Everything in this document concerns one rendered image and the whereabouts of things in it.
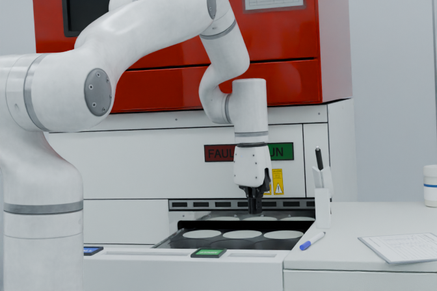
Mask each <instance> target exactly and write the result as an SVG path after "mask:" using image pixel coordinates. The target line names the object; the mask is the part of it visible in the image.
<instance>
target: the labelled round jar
mask: <svg viewBox="0 0 437 291"><path fill-rule="evenodd" d="M423 174H424V178H423V182H424V183H423V185H424V199H425V205H426V206H427V207H434V208H437V165H429V166H424V167H423Z"/></svg>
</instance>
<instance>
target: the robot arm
mask: <svg viewBox="0 0 437 291"><path fill-rule="evenodd" d="M198 35H199V37H200V39H201V41H202V43H203V45H204V47H205V50H206V52H207V54H208V57H209V59H210V61H211V64H210V66H209V67H208V68H207V69H206V71H205V73H204V76H203V77H202V80H201V82H200V86H199V97H200V101H201V104H202V106H203V108H204V111H205V113H206V115H207V117H208V118H209V119H210V120H211V121H212V122H213V123H217V124H231V123H232V124H233V125H234V133H235V143H239V144H237V146H235V153H234V160H233V179H234V183H235V184H236V185H239V188H240V189H242V190H244V191H245V194H246V197H247V198H248V213H249V214H253V215H255V214H261V213H262V202H261V198H262V197H263V194H264V192H268V191H270V186H269V185H270V184H271V183H272V167H271V158H270V153H269V148H268V145H267V143H265V142H267V141H269V130H268V116H267V90H266V80H265V79H260V78H251V79H237V80H234V81H233V82H232V93H231V94H225V93H223V92H221V90H220V88H219V84H220V83H222V82H224V81H227V80H229V79H232V78H234V77H238V76H240V75H241V74H243V73H244V72H245V71H246V70H247V69H248V67H249V65H250V59H249V55H248V51H247V49H246V45H245V43H244V40H243V37H242V35H241V32H240V30H239V26H238V24H237V21H236V19H235V16H234V14H233V10H232V8H231V6H230V2H229V1H228V0H110V1H109V11H108V13H106V14H104V15H102V16H101V17H100V18H98V19H97V20H95V21H93V22H92V23H91V24H90V25H89V26H87V27H86V28H85V29H84V30H83V31H82V32H81V33H80V35H79V36H78V38H77V39H76V42H75V45H74V49H73V50H71V51H66V52H62V53H33V54H17V55H3V56H0V170H1V175H2V178H3V291H84V234H83V230H84V214H83V179H82V176H81V173H80V172H79V170H78V169H77V168H76V167H75V166H74V165H73V164H71V163H69V162H68V161H67V160H65V159H64V158H62V157H61V156H60V155H59V154H58V153H57V152H56V151H55V150H54V149H53V148H52V147H51V146H50V144H49V143H48V142H47V140H46V138H45V136H44V132H65V133H74V132H79V131H85V130H87V129H91V128H93V127H95V126H96V125H98V124H100V123H101V122H102V121H103V120H104V119H105V118H106V117H107V116H108V115H109V113H110V111H111V109H112V107H113V104H114V97H115V92H116V85H117V82H118V80H119V78H120V77H121V75H122V74H123V72H125V70H126V69H128V68H129V67H130V66H132V65H133V64H134V63H135V62H136V61H138V60H139V59H140V58H142V57H144V56H146V55H148V54H150V53H153V52H155V51H158V50H160V49H163V48H166V47H169V46H171V45H175V44H178V43H181V42H184V41H186V40H189V39H191V38H194V37H195V36H198Z"/></svg>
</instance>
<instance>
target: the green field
mask: <svg viewBox="0 0 437 291"><path fill-rule="evenodd" d="M267 145H268V148H269V153H270V158H271V159H291V158H293V154H292V144H267Z"/></svg>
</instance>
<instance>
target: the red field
mask: <svg viewBox="0 0 437 291"><path fill-rule="evenodd" d="M235 146H236V145H220V146H205V159H206V161H207V160H234V153H235Z"/></svg>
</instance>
